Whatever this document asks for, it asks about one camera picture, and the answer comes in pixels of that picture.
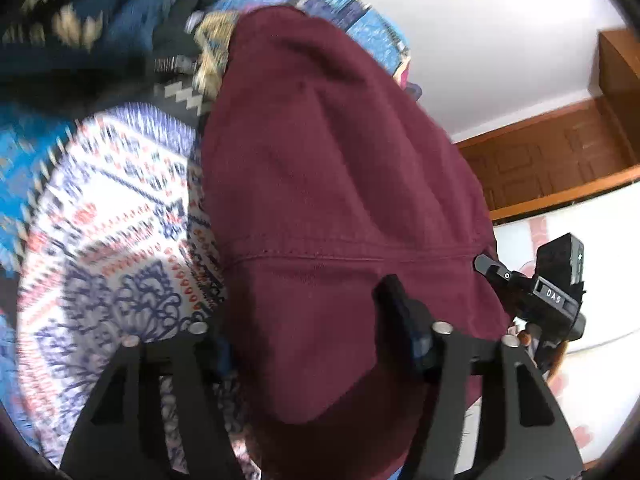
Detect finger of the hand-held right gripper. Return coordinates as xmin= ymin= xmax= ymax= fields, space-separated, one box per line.
xmin=473 ymin=253 xmax=539 ymax=306

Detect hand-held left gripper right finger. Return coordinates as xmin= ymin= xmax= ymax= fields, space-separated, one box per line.
xmin=374 ymin=274 xmax=586 ymax=480

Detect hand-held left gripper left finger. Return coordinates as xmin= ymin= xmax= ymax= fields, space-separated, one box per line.
xmin=59 ymin=322 xmax=236 ymax=480

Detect maroon buttoned coat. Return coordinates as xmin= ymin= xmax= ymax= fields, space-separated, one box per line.
xmin=200 ymin=5 xmax=512 ymax=480

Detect navy gold patterned clothes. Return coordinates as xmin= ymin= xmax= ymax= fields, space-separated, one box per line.
xmin=0 ymin=0 xmax=237 ymax=127

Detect white pink printed panel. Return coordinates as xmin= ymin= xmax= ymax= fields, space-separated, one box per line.
xmin=462 ymin=194 xmax=640 ymax=467

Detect wooden door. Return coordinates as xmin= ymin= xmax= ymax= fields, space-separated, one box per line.
xmin=454 ymin=29 xmax=640 ymax=224

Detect blue patchwork bedsheet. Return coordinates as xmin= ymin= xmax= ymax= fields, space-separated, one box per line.
xmin=0 ymin=0 xmax=414 ymax=480

